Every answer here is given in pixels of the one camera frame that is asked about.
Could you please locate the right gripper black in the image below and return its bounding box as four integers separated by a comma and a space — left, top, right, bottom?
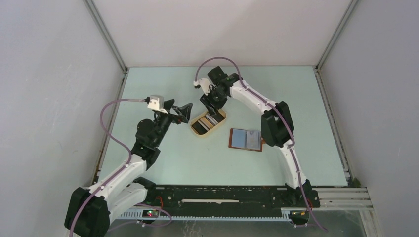
200, 86, 228, 117

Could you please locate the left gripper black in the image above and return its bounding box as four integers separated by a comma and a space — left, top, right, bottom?
153, 99, 192, 147

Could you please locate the brown leather card holder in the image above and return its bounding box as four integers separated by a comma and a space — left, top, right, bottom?
228, 128, 264, 152

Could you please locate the grey credit card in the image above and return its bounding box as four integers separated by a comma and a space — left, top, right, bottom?
246, 130, 261, 150

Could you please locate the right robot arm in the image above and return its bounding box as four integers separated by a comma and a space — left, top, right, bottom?
193, 66, 311, 206

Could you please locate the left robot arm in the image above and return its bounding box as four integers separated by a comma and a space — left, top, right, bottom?
64, 95, 193, 237

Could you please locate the beige oval tray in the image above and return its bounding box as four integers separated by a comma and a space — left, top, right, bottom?
190, 109, 227, 138

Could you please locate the small circuit board led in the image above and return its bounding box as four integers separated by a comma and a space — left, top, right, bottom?
142, 210, 160, 218

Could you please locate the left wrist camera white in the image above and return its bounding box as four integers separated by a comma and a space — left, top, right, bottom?
146, 95, 167, 113

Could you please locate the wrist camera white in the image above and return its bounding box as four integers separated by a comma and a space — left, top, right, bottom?
146, 95, 167, 113
193, 78, 213, 96

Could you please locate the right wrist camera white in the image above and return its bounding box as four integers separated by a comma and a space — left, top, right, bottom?
193, 78, 213, 96

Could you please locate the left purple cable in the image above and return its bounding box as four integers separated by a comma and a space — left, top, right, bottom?
67, 98, 172, 237

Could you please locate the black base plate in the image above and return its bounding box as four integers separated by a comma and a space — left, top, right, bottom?
144, 185, 320, 218

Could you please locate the aluminium frame rail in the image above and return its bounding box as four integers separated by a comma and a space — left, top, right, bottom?
75, 186, 374, 222

